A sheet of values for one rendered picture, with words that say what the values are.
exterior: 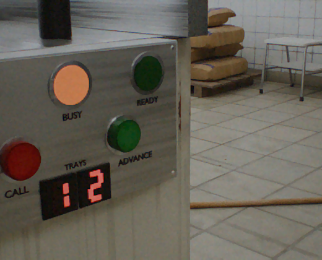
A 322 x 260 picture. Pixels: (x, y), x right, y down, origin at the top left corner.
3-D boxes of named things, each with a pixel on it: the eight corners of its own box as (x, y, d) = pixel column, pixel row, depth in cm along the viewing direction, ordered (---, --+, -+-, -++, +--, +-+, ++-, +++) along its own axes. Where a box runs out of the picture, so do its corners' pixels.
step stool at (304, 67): (335, 93, 421) (339, 39, 409) (301, 101, 395) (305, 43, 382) (291, 86, 455) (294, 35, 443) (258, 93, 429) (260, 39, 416)
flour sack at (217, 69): (208, 83, 413) (208, 65, 409) (168, 78, 439) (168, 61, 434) (252, 72, 466) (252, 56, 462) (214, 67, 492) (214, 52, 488)
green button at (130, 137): (105, 151, 45) (103, 119, 44) (132, 145, 47) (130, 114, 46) (116, 156, 44) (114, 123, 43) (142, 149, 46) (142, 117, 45)
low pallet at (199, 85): (109, 82, 483) (109, 71, 480) (165, 72, 541) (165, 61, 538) (212, 99, 407) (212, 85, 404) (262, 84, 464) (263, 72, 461)
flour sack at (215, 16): (145, 26, 463) (145, 7, 458) (172, 23, 495) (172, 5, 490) (212, 29, 420) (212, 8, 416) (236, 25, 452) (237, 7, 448)
